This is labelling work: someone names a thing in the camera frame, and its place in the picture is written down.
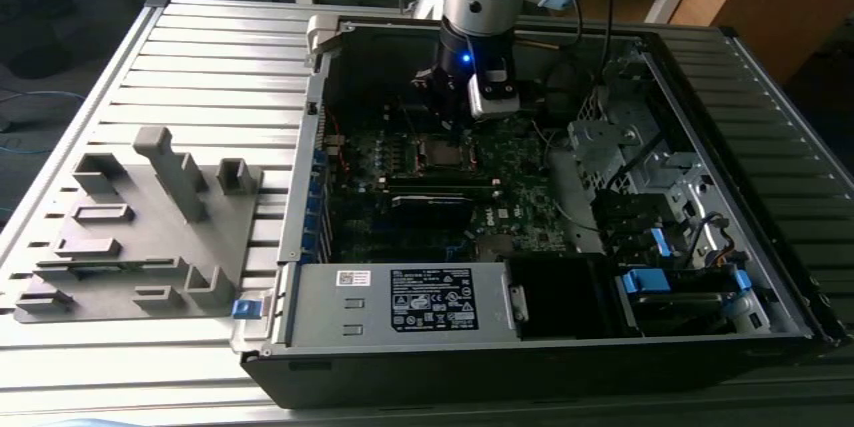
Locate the silver CPU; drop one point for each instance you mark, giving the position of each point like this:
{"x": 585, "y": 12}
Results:
{"x": 443, "y": 154}

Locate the CPU socket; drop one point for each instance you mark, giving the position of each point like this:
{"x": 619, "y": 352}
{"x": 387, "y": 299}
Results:
{"x": 417, "y": 170}

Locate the black RAM slot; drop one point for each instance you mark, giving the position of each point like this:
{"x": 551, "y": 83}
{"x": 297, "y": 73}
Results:
{"x": 440, "y": 179}

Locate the grey case hinge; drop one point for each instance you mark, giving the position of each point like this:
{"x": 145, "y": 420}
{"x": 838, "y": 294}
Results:
{"x": 320, "y": 29}

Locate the silver disk bay cage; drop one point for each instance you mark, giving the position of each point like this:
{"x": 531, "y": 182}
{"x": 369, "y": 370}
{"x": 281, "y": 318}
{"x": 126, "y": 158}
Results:
{"x": 596, "y": 134}

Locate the black graphics card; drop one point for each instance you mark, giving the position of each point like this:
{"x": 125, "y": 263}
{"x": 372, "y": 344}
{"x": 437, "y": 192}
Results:
{"x": 433, "y": 212}

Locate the grey plastic bar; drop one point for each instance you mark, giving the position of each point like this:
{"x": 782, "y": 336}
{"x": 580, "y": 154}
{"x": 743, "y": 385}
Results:
{"x": 567, "y": 187}

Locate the green motherboard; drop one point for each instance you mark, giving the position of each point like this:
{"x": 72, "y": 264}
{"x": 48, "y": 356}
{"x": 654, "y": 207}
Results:
{"x": 527, "y": 207}

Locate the brown chipset heatsink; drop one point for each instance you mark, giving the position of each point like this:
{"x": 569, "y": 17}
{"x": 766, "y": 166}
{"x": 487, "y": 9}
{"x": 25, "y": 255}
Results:
{"x": 496, "y": 245}

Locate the blue bay latch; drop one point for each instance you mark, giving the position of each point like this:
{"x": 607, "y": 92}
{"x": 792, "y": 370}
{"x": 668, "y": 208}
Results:
{"x": 660, "y": 242}

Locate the black fan shroud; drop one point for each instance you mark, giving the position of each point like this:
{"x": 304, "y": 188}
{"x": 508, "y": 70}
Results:
{"x": 553, "y": 297}

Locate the hard disk in blue carrier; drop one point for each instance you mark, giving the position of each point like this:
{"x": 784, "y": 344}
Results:
{"x": 643, "y": 279}

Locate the grey power supply unit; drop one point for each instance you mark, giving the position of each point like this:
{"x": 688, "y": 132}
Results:
{"x": 320, "y": 317}

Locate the grey parts rack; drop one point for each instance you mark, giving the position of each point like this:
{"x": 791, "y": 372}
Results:
{"x": 153, "y": 227}

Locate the blue case latch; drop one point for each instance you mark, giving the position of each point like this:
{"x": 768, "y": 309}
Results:
{"x": 245, "y": 309}

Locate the black open PC case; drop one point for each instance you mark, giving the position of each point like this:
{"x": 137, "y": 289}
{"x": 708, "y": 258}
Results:
{"x": 467, "y": 377}

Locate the black office chair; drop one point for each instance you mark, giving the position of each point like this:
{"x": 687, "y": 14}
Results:
{"x": 40, "y": 47}

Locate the pale blue object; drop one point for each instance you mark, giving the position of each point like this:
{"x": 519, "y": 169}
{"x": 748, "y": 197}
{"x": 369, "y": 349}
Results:
{"x": 93, "y": 423}

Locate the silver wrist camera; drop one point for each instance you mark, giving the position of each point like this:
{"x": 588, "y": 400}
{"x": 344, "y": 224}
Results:
{"x": 489, "y": 107}

